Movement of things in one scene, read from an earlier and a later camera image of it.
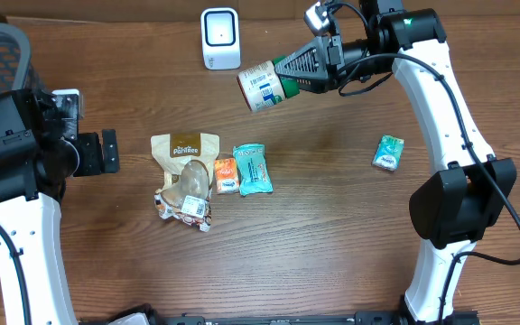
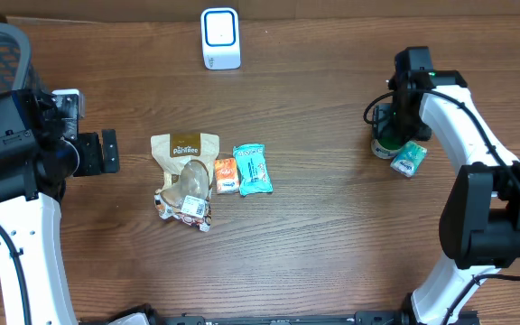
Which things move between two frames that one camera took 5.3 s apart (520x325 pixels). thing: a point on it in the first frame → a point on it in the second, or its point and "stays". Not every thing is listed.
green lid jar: x=263 y=87 → x=385 y=146
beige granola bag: x=187 y=160 stays
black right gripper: x=323 y=57 → x=385 y=127
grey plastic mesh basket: x=1 y=67 stays
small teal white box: x=388 y=152 → x=409 y=158
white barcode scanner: x=220 y=32 stays
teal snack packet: x=253 y=169 stays
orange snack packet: x=227 y=175 stays
